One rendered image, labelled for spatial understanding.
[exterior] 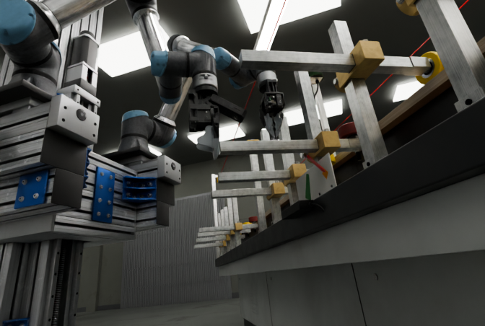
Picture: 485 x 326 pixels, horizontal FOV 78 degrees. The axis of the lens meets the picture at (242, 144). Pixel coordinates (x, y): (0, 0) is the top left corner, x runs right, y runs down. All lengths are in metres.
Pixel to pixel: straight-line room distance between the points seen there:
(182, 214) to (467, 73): 8.37
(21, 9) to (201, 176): 7.94
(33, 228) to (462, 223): 0.97
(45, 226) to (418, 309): 1.02
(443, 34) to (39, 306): 1.16
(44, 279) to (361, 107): 1.00
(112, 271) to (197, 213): 2.93
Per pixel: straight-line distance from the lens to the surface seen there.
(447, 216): 0.60
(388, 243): 0.72
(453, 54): 0.56
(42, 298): 1.13
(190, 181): 8.84
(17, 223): 1.06
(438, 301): 0.97
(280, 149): 0.85
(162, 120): 1.50
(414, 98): 0.89
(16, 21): 1.01
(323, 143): 0.86
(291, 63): 0.68
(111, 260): 9.87
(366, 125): 0.72
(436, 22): 0.60
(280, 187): 1.31
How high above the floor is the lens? 0.53
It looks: 23 degrees up
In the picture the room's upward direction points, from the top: 6 degrees counter-clockwise
